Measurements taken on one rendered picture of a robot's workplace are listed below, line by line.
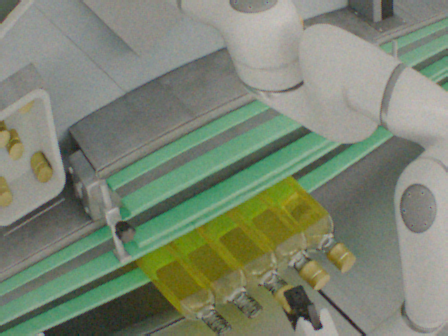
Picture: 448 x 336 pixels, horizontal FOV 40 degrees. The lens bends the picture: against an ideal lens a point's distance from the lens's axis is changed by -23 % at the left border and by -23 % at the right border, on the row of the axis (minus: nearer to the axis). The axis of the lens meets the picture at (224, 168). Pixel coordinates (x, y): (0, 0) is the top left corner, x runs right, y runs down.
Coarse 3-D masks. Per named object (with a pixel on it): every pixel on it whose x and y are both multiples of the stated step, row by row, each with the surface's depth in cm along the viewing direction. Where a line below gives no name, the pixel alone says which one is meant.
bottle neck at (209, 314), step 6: (204, 312) 106; (210, 312) 106; (216, 312) 106; (204, 318) 106; (210, 318) 105; (216, 318) 105; (222, 318) 105; (210, 324) 105; (216, 324) 104; (222, 324) 104; (228, 324) 104; (216, 330) 104; (222, 330) 106; (228, 330) 106
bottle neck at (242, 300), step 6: (234, 294) 108; (240, 294) 108; (246, 294) 108; (234, 300) 108; (240, 300) 107; (246, 300) 107; (252, 300) 107; (240, 306) 107; (246, 306) 106; (252, 306) 106; (258, 306) 106; (246, 312) 106; (252, 312) 106; (258, 312) 108; (252, 318) 107
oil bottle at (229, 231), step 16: (208, 224) 117; (224, 224) 116; (240, 224) 116; (224, 240) 114; (240, 240) 114; (256, 240) 114; (240, 256) 112; (256, 256) 112; (272, 256) 112; (256, 272) 110
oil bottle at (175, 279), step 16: (144, 256) 113; (160, 256) 112; (176, 256) 113; (144, 272) 116; (160, 272) 110; (176, 272) 110; (192, 272) 110; (160, 288) 112; (176, 288) 108; (192, 288) 108; (208, 288) 108; (176, 304) 109; (192, 304) 106; (208, 304) 107
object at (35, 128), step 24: (24, 96) 94; (48, 96) 96; (0, 120) 92; (24, 120) 104; (48, 120) 99; (24, 144) 107; (48, 144) 105; (0, 168) 106; (24, 168) 111; (24, 192) 109; (48, 192) 109; (0, 216) 104
